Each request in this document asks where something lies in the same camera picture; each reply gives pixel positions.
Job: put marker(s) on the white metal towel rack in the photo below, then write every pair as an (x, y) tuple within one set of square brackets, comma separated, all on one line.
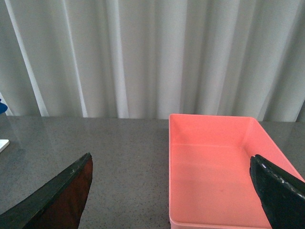
[(3, 144)]

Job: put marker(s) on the blue microfiber cloth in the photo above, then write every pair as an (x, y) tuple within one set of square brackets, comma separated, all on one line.
[(3, 107)]

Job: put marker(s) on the pink plastic bin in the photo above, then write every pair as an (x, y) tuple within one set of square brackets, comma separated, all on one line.
[(209, 181)]

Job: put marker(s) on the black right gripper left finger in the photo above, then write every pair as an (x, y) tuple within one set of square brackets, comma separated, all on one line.
[(58, 204)]

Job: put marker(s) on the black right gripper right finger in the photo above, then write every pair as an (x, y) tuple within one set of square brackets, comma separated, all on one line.
[(282, 195)]

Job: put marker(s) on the white pleated curtain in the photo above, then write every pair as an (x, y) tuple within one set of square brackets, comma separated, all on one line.
[(153, 58)]

